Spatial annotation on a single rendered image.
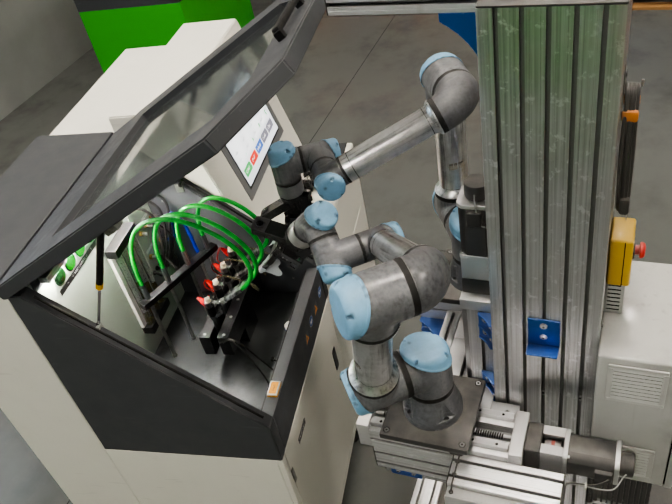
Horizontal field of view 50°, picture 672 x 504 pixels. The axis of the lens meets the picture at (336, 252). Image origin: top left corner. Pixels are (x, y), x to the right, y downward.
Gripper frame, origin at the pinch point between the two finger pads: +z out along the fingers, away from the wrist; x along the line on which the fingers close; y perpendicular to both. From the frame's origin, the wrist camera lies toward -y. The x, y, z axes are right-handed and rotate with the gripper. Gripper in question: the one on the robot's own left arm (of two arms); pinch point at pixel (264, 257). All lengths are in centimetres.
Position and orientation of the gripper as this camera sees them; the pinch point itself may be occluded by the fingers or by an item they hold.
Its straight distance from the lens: 199.0
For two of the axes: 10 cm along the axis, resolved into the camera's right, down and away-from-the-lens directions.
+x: 3.4, -7.9, 5.0
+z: -4.4, 3.4, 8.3
